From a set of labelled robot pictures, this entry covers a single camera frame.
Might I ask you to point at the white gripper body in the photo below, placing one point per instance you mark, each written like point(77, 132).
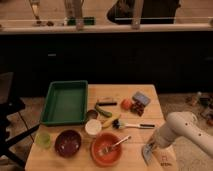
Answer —
point(162, 137)

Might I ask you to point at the grey-blue towel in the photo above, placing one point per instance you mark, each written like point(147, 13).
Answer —
point(147, 153)

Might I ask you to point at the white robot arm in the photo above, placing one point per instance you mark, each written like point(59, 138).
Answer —
point(178, 124)

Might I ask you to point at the orange bowl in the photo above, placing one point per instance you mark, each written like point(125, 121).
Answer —
point(101, 141)

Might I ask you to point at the purple bowl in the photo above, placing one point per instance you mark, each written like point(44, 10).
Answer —
point(67, 143)

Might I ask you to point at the dark red grapes toy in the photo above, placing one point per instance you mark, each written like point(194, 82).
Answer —
point(137, 108)

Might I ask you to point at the blue sponge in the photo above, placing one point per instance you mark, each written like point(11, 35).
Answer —
point(138, 96)

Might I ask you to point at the orange toy fruit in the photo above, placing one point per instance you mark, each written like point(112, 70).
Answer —
point(126, 104)

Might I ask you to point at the yellow banana toy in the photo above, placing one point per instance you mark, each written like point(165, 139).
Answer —
point(109, 121)

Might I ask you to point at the white cup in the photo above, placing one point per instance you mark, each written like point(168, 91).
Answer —
point(93, 127)

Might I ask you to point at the green cucumber toy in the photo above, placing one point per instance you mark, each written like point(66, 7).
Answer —
point(103, 112)

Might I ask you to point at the small dark metal cup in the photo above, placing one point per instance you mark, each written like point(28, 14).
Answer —
point(91, 114)

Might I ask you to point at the green plastic tray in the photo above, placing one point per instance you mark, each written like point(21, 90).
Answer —
point(65, 103)

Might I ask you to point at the small green cup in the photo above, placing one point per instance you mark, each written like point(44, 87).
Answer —
point(43, 140)

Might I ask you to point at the person in dark clothing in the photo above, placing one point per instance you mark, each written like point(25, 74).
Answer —
point(153, 12)

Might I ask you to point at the green box on counter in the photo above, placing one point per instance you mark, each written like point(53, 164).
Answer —
point(85, 21)

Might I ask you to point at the black-handled knife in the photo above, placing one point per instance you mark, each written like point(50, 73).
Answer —
point(107, 103)

